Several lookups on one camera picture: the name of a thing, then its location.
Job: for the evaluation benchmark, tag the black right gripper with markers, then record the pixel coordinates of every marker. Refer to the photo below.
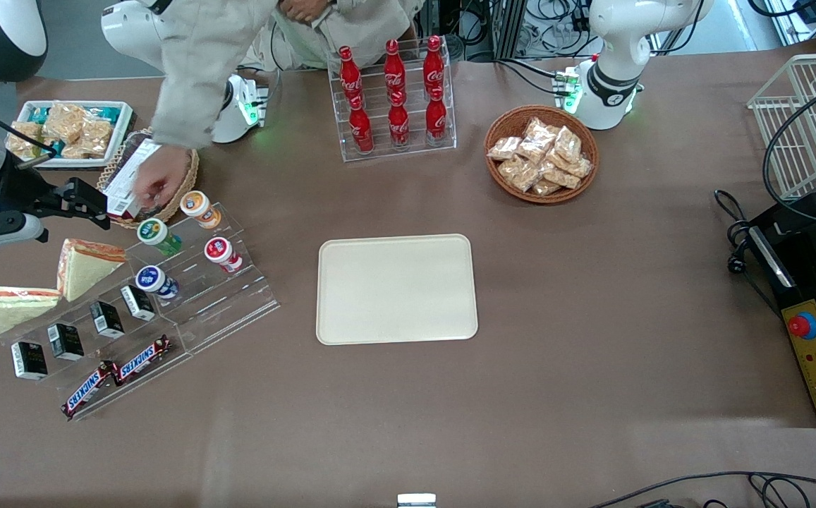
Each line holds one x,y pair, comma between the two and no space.
18,192

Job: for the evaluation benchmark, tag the brown and white snack box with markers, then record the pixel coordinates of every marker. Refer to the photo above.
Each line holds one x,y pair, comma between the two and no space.
124,180

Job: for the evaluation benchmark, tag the green gum bottle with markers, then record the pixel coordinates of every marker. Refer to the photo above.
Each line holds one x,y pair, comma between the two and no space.
155,233

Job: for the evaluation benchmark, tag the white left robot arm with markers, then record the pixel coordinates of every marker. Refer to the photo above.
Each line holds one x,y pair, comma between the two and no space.
619,63

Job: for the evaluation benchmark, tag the beige jacket sleeve forearm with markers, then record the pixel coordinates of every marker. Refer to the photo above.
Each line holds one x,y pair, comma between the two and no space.
196,77

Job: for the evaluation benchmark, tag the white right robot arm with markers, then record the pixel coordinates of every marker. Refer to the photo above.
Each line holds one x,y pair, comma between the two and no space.
125,28

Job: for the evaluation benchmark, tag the blue gum bottle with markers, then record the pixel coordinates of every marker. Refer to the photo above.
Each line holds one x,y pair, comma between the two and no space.
154,280

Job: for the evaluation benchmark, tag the orange lid gum bottle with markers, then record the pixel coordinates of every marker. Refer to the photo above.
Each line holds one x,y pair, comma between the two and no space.
197,206

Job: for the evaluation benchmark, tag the red gum bottle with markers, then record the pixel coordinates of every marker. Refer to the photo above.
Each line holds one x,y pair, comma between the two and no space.
221,252

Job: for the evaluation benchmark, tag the cream plastic tray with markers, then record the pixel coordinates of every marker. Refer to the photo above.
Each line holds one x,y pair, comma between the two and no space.
397,289

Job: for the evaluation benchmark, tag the person's bare hand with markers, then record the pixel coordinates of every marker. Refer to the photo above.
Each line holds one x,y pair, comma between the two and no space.
305,8
162,176

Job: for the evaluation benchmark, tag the wrapped triangle sandwich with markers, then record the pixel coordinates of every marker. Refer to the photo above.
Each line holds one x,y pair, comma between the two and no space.
5,307
87,268

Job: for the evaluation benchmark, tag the rice cracker snack bag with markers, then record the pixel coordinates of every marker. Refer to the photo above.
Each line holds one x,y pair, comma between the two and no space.
90,137
23,144
65,120

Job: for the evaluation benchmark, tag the white rectangular plastic bin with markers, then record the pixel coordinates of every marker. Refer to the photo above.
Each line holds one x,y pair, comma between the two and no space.
123,130

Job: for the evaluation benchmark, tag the teal snack packet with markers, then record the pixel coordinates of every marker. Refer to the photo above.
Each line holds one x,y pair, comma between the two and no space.
104,111
39,113

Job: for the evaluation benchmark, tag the light woven wicker basket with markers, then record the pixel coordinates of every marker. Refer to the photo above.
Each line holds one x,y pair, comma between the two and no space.
180,192

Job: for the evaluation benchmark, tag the small black carton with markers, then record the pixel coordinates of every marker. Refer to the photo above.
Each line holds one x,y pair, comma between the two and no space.
107,319
66,341
29,360
138,302

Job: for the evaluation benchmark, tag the snickers chocolate bar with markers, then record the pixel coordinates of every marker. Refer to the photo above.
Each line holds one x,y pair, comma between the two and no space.
87,390
141,360

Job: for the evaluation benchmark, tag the clear stepped acrylic display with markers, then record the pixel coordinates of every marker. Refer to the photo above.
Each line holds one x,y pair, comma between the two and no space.
224,296

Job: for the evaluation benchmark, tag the white connector block green light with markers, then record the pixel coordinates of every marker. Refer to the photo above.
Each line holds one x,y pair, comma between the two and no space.
568,88
256,106

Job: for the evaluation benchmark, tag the red cola bottle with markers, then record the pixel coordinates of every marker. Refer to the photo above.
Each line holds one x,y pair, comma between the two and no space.
398,123
361,127
349,74
394,70
434,67
436,118

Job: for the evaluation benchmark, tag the person torso beige jacket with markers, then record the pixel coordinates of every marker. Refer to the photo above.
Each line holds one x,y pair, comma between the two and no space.
351,28

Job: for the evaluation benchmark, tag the clear acrylic bottle rack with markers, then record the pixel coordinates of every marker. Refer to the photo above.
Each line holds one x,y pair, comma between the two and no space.
443,134

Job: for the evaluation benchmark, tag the clear bag of crackers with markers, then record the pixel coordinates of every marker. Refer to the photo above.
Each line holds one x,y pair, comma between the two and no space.
532,151
580,167
503,148
539,129
567,143
518,173
561,177
546,187

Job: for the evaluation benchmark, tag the round brown wicker basket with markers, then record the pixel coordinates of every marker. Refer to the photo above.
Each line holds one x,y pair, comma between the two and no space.
503,123

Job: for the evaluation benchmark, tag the small white silver device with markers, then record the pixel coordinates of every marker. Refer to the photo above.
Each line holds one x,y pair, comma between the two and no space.
416,500

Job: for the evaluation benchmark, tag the red emergency stop button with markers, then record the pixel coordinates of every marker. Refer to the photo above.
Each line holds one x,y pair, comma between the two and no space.
802,325

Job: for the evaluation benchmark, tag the black control box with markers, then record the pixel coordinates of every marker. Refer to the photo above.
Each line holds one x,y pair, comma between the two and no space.
813,261

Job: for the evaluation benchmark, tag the aluminium frame post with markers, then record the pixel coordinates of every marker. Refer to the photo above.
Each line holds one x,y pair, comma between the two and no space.
510,28

